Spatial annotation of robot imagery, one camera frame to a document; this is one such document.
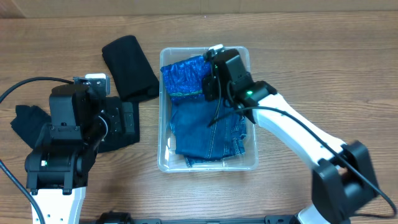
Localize sparkly blue cloth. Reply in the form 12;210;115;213
160;56;211;103

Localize blue jeans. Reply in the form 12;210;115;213
170;98;247;167

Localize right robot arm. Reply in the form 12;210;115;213
203;47;379;223

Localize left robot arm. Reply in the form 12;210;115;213
25;84;139;223

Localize clear plastic container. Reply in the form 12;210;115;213
157;46;259;173

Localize black rolled cloth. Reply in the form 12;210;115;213
102;35;160;102

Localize small black crumpled cloth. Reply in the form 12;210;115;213
11;105;51;149

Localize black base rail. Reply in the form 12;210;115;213
80;212;299;224

